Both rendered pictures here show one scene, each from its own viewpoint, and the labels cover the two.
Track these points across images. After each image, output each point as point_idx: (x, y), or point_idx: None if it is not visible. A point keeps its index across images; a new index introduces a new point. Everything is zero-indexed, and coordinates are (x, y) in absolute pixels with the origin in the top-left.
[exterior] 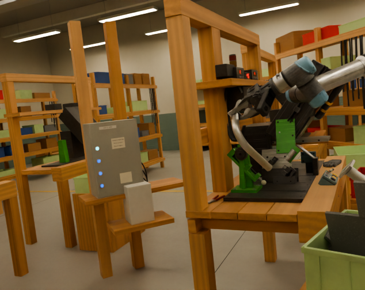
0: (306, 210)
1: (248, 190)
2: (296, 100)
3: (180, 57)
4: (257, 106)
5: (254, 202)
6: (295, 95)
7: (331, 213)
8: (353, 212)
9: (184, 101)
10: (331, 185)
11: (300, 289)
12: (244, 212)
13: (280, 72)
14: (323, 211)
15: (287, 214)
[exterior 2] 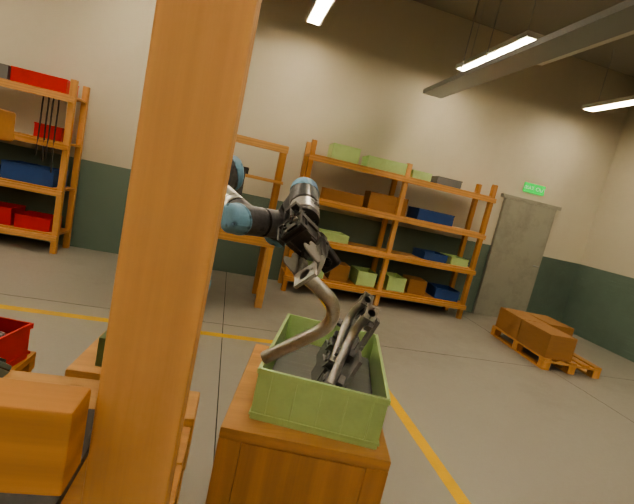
0: (191, 409)
1: None
2: (257, 234)
3: (250, 56)
4: (335, 258)
5: (76, 493)
6: (269, 227)
7: (361, 360)
8: (263, 366)
9: (215, 245)
10: (7, 374)
11: (359, 454)
12: (170, 500)
13: (313, 199)
14: (198, 396)
15: (188, 437)
